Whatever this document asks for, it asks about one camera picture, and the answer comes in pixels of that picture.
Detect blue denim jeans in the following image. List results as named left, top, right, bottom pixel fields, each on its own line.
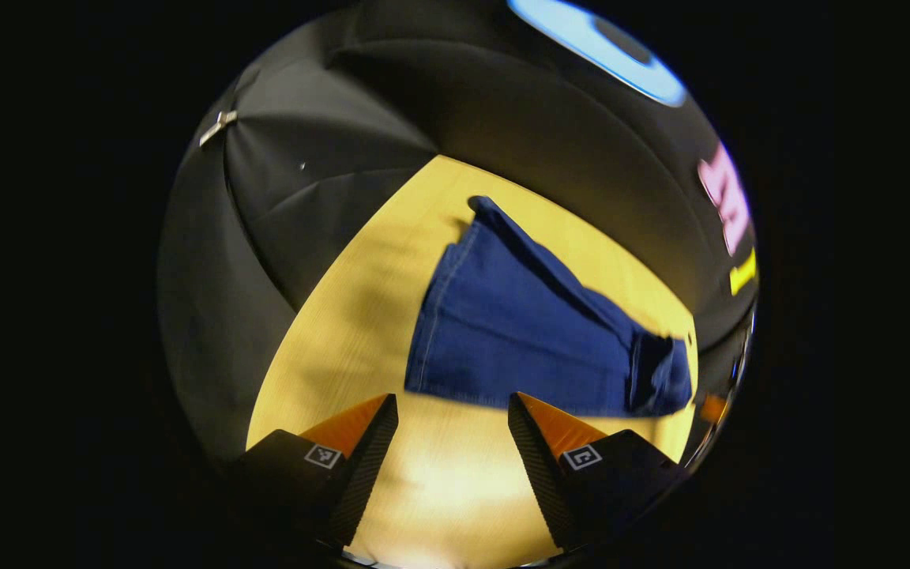
left=404, top=195, right=694, bottom=419

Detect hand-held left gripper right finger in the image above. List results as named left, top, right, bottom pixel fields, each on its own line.
left=507, top=390, right=690, bottom=552

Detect silver cloth clip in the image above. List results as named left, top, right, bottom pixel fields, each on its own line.
left=198, top=110, right=239, bottom=149

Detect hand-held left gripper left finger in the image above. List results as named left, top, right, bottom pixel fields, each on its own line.
left=234, top=393, right=400, bottom=551

